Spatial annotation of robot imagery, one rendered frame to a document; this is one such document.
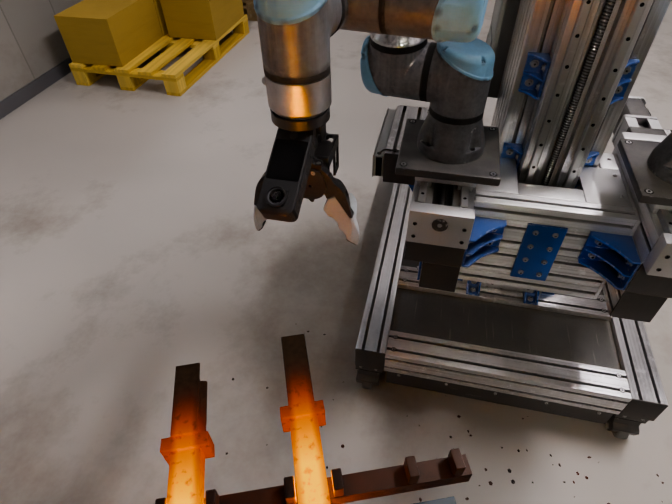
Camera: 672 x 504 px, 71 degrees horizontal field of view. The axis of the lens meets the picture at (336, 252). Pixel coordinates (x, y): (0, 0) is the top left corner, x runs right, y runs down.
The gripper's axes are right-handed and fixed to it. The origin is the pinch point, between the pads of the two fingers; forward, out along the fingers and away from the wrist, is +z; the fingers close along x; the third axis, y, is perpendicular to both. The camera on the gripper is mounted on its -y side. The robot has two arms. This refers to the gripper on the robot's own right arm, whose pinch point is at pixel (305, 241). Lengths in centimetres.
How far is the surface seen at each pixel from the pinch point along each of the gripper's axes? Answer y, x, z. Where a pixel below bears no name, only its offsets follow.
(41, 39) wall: 223, 248, 67
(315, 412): -25.6, -8.2, -0.5
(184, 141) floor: 162, 122, 93
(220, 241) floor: 88, 69, 93
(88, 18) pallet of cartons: 219, 203, 50
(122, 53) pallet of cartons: 223, 190, 72
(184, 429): -30.4, 4.2, -1.0
